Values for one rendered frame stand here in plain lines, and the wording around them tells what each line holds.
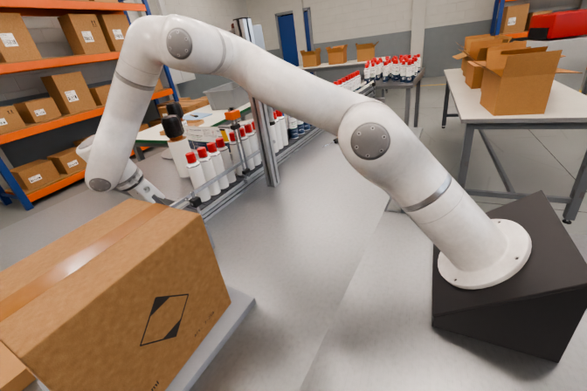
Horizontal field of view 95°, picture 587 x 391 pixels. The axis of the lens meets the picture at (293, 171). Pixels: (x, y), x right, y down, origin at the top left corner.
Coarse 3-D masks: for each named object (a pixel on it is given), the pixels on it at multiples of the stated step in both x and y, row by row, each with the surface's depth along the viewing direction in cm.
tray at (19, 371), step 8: (0, 344) 67; (0, 352) 65; (8, 352) 65; (0, 360) 63; (8, 360) 63; (16, 360) 62; (0, 368) 61; (8, 368) 61; (16, 368) 61; (24, 368) 57; (0, 376) 59; (8, 376) 59; (16, 376) 55; (24, 376) 57; (32, 376) 58; (0, 384) 58; (8, 384) 54; (16, 384) 56; (24, 384) 57
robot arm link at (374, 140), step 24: (360, 120) 46; (384, 120) 45; (360, 144) 46; (384, 144) 45; (408, 144) 46; (360, 168) 49; (384, 168) 49; (408, 168) 50; (432, 168) 52; (408, 192) 53; (432, 192) 52
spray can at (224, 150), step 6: (222, 138) 111; (222, 144) 111; (222, 150) 111; (228, 150) 114; (222, 156) 112; (228, 156) 114; (228, 162) 114; (228, 174) 116; (234, 174) 119; (228, 180) 117; (234, 180) 119
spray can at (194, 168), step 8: (192, 152) 101; (192, 160) 100; (192, 168) 100; (200, 168) 102; (192, 176) 101; (200, 176) 102; (192, 184) 104; (200, 184) 103; (200, 192) 104; (208, 192) 107; (208, 200) 107
